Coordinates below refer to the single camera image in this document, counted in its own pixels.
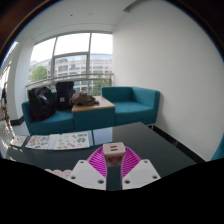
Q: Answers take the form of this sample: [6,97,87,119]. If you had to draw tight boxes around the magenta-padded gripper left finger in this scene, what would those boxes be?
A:
[66,146,108,191]

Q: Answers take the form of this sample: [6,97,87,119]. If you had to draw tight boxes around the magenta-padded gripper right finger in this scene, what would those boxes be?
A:
[121,149,162,191]

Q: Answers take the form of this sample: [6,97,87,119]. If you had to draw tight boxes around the pink cartoon-print charger block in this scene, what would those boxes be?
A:
[102,142,127,168]

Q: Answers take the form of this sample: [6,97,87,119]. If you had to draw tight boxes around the pink power strip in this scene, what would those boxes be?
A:
[44,168,73,180]

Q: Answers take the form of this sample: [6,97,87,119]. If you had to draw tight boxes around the large colourful sticker sheet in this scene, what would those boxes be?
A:
[53,130,91,151]

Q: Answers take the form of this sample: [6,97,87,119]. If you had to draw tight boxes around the teal sofa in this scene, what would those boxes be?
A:
[21,85,161,136]

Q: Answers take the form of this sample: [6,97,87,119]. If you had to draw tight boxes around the wooden sofa table top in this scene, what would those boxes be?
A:
[71,95,116,113]

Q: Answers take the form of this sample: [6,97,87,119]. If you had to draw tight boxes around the brown crumpled jacket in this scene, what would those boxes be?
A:
[70,91,100,108]

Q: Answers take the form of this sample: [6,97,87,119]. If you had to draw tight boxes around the small colourful sticker sheet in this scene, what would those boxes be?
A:
[9,134,29,149]

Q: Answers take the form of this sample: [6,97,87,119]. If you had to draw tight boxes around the black backpack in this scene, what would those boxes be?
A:
[54,80,75,111]

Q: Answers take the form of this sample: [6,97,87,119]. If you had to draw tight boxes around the teal chair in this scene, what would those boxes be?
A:
[210,133,224,162]

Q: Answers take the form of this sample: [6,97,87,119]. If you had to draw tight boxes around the black plastic bag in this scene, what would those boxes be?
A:
[27,86,56,123]

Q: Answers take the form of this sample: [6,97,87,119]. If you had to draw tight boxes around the metal window handrail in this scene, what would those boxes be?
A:
[25,72,115,89]

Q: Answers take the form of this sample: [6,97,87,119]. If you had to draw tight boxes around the person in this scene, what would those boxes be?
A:
[0,81,9,106]

